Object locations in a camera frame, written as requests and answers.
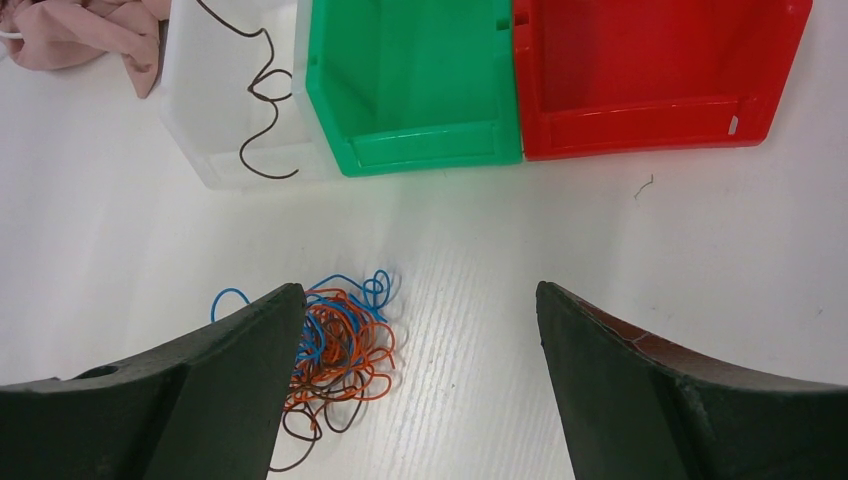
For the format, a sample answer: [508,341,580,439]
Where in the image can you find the green plastic bin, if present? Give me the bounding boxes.
[305,0,523,177]

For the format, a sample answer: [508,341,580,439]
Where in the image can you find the brown cable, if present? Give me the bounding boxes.
[195,0,301,181]

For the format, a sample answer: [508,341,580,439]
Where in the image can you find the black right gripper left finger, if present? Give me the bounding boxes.
[1,283,305,479]

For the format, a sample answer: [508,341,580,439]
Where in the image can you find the orange blue brown cables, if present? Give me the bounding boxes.
[210,268,402,474]

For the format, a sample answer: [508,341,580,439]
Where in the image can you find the pink cloth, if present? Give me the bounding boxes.
[1,0,172,99]

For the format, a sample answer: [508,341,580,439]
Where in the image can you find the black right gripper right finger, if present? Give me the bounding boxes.
[536,281,847,479]

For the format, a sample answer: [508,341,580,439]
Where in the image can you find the red plastic bin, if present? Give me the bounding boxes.
[512,0,813,161]

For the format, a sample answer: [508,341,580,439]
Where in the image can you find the clear plastic bin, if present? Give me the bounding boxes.
[161,1,343,190]

